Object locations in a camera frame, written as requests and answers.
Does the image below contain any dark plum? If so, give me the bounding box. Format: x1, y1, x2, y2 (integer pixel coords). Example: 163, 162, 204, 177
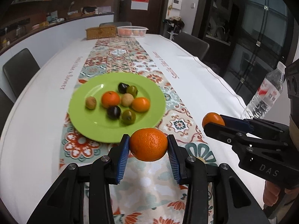
118, 83, 129, 94
107, 105, 121, 120

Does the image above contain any white counter cabinet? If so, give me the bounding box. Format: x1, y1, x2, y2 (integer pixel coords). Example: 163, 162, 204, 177
0, 13, 115, 80

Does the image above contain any right hand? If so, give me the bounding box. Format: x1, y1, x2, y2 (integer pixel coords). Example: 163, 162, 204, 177
263, 181, 281, 206

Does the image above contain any woven basket box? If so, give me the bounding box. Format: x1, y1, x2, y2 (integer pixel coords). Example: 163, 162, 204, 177
86, 26, 117, 40

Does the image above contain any black chair far end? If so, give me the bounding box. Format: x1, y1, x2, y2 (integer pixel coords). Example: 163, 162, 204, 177
99, 21, 132, 27

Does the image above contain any wall intercom panel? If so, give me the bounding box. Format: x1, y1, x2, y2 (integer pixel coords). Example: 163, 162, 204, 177
172, 0, 181, 10

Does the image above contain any clear plastic fruit container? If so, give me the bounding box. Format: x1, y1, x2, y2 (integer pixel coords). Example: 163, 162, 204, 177
117, 26, 148, 38

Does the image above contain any black chair right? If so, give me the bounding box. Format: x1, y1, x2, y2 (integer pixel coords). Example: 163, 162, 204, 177
174, 32, 210, 61

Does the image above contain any brown longan small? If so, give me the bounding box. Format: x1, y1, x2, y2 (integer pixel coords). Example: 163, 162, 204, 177
121, 93, 134, 107

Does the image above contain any green plate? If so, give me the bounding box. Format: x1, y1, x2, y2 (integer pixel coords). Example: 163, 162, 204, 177
68, 72, 166, 143

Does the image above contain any black chair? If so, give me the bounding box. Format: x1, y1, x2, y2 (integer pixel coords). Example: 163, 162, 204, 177
3, 48, 40, 98
0, 89, 14, 133
174, 32, 210, 61

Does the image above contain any green tomato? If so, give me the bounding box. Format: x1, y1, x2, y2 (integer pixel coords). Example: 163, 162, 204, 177
126, 85, 138, 98
122, 110, 136, 125

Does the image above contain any black chair near left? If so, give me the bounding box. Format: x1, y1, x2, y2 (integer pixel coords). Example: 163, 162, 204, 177
0, 89, 14, 133

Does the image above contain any clear water bottle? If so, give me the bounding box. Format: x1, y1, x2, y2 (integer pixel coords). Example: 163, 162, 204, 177
241, 61, 286, 119

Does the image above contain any glass sliding door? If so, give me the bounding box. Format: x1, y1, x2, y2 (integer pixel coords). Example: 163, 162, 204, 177
223, 0, 294, 103

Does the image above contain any small orange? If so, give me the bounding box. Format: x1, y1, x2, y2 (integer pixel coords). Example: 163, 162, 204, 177
131, 97, 150, 113
202, 112, 225, 128

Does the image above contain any patterned table runner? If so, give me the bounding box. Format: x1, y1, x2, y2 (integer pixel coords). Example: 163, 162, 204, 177
60, 37, 216, 223

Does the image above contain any large orange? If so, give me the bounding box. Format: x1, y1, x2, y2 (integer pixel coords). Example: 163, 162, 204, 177
101, 91, 120, 108

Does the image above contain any dark wooden door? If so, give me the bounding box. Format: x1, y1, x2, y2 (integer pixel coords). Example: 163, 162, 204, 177
115, 0, 165, 34

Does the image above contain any brown longan large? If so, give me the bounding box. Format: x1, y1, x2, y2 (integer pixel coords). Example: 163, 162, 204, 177
85, 96, 97, 110

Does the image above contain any white tablecloth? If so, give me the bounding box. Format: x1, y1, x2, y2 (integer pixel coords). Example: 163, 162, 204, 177
1, 34, 265, 223

